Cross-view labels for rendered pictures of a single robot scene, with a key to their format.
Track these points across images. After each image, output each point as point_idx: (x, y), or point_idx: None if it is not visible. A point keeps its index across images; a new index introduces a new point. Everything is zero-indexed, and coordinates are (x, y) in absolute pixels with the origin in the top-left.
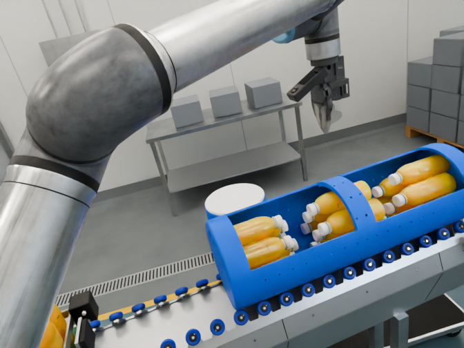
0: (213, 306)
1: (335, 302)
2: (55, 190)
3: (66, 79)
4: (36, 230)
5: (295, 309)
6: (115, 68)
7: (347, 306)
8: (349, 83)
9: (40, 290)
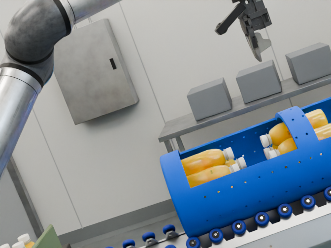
0: (176, 246)
1: (296, 234)
2: (17, 77)
3: (19, 17)
4: (8, 95)
5: (249, 238)
6: (39, 8)
7: (311, 239)
8: (268, 13)
9: (9, 124)
